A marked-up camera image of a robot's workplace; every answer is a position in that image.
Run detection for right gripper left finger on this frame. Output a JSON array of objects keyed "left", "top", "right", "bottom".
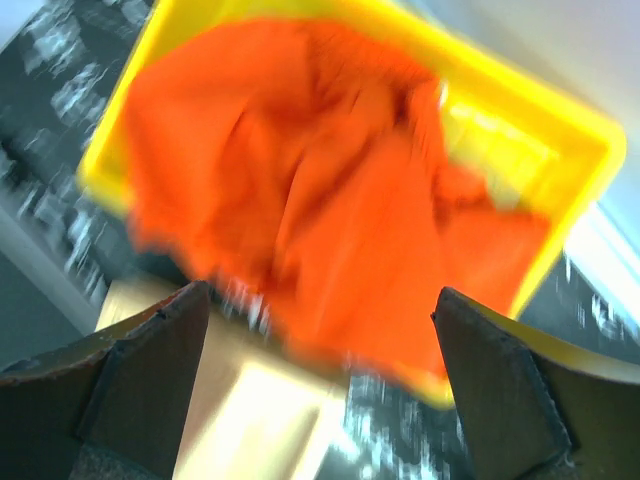
[{"left": 1, "top": 281, "right": 210, "bottom": 479}]

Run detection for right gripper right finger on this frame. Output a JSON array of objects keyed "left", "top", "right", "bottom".
[{"left": 432, "top": 288, "right": 639, "bottom": 479}]

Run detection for orange shorts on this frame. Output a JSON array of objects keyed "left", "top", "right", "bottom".
[{"left": 123, "top": 19, "right": 549, "bottom": 386}]

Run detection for yellow plastic tray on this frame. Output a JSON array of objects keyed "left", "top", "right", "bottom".
[{"left": 77, "top": 1, "right": 626, "bottom": 408}]

